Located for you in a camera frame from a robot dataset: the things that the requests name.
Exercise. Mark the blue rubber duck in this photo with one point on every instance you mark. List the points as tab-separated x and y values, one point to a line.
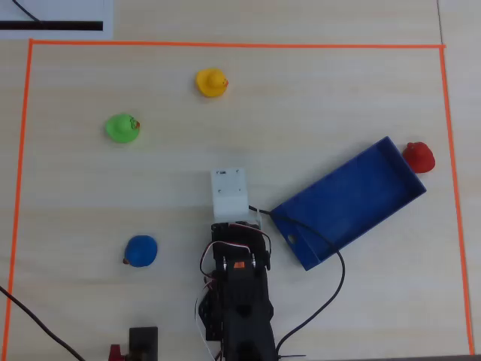
142	251

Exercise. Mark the red rubber duck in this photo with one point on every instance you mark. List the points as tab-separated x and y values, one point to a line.
421	158

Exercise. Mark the green rubber duck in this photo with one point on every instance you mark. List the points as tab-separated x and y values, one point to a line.
120	129

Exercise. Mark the white paper with black bar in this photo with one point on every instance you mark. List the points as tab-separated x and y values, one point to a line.
56	17

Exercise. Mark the black table clamp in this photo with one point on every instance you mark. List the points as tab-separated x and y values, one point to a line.
143	344

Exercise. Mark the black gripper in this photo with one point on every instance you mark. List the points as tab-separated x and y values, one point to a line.
240	234

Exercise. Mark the black zip tie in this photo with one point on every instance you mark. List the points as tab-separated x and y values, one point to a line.
291	355

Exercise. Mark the white gripper camera box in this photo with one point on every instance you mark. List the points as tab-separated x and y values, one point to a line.
229	192

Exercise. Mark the blue plastic box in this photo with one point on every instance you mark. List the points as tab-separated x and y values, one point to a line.
349	203

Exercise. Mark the yellow rubber duck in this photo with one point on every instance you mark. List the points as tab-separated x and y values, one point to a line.
209	83

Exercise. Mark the long orange tape strip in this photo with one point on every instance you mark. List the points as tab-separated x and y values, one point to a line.
240	44

